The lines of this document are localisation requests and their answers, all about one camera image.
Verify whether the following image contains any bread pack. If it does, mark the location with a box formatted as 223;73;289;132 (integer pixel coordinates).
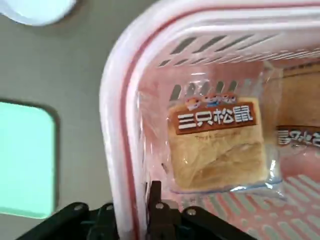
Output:
274;62;320;163
138;62;287;201

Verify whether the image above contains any white plate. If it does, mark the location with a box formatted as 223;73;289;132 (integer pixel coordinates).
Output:
0;0;77;27

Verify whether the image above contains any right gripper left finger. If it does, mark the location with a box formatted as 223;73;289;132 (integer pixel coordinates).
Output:
14;201;121;240

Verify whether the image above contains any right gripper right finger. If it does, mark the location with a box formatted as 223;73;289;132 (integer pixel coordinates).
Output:
146;180;256;240

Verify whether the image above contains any green plastic tray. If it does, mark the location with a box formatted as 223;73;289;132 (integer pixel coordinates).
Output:
0;101;57;219

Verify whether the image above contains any small pink plastic basket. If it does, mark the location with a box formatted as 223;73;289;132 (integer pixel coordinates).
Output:
99;0;320;240

